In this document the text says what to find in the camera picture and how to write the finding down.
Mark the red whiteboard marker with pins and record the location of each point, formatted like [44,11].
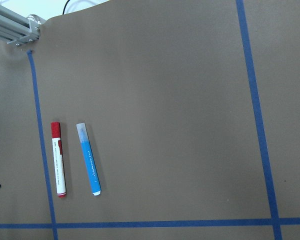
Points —
[57,150]

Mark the blue highlighter pen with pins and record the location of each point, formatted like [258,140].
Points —
[89,159]

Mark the brown table mat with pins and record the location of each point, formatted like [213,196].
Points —
[192,110]

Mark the aluminium frame post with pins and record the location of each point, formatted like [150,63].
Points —
[19,30]

